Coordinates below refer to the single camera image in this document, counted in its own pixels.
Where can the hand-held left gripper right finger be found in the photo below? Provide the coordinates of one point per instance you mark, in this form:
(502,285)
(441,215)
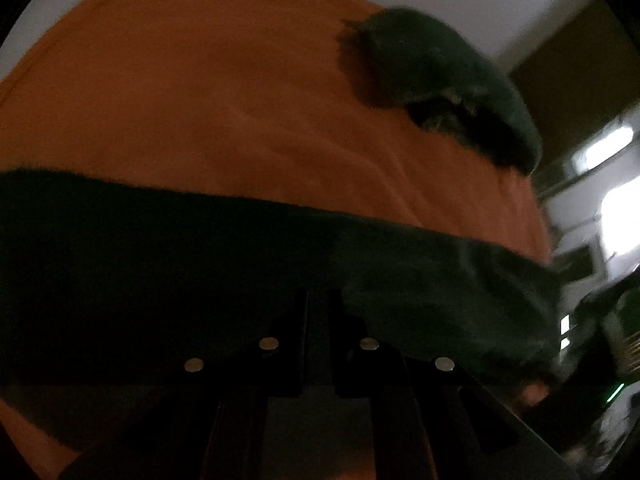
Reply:
(336,350)

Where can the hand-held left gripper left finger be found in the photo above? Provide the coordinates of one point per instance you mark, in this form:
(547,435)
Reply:
(300,350)

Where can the dark green fleece cloth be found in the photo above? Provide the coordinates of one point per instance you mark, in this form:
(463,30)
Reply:
(150,260)

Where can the bright window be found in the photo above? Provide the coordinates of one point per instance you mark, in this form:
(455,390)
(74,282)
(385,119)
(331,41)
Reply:
(620,220)

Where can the orange blanket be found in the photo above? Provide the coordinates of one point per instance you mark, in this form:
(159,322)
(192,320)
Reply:
(200,85)

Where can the brown wooden furniture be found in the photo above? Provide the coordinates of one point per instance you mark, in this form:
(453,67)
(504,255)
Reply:
(575,60)

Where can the green garment pile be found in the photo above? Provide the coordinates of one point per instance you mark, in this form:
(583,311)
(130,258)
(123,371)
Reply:
(440,70)

